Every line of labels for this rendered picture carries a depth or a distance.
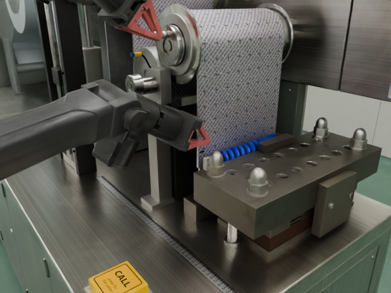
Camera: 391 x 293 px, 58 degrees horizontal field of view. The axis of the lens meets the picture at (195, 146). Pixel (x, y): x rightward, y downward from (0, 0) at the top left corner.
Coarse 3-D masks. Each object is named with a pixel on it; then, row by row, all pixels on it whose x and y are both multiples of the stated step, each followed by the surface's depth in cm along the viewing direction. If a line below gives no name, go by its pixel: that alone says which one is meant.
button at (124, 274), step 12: (120, 264) 59; (96, 276) 56; (108, 276) 56; (120, 276) 56; (132, 276) 56; (96, 288) 54; (108, 288) 54; (120, 288) 54; (132, 288) 54; (144, 288) 55
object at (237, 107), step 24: (240, 72) 72; (264, 72) 76; (216, 96) 70; (240, 96) 74; (264, 96) 78; (216, 120) 72; (240, 120) 76; (264, 120) 81; (216, 144) 74; (240, 144) 78
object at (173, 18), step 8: (168, 16) 66; (176, 16) 65; (168, 24) 67; (176, 24) 65; (184, 24) 63; (184, 32) 64; (192, 40) 63; (192, 48) 63; (192, 56) 64; (184, 64) 66; (176, 72) 69; (184, 72) 67
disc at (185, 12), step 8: (168, 8) 67; (176, 8) 65; (184, 8) 63; (160, 16) 70; (184, 16) 64; (192, 16) 62; (160, 24) 70; (192, 24) 62; (192, 32) 63; (200, 40) 62; (200, 48) 62; (200, 56) 63; (192, 64) 65; (192, 72) 66; (176, 80) 70; (184, 80) 68
